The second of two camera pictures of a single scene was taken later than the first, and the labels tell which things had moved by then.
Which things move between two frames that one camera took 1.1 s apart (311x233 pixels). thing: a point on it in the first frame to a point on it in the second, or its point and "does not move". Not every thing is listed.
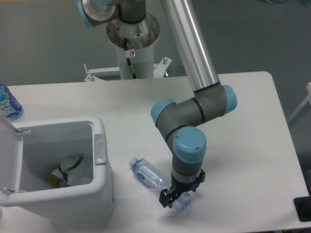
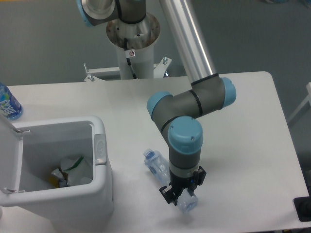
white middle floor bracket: (160, 69) does not move
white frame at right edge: (307, 99) does not move
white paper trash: (79, 170) does not move
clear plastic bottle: (151, 176) to (158, 164)
